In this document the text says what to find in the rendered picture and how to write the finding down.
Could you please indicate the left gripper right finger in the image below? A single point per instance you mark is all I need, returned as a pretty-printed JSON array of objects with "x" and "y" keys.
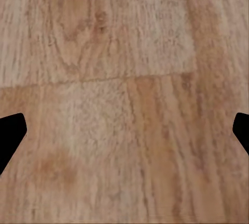
[{"x": 241, "y": 129}]

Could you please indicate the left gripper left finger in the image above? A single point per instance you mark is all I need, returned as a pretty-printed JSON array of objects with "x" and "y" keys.
[{"x": 12, "y": 131}]

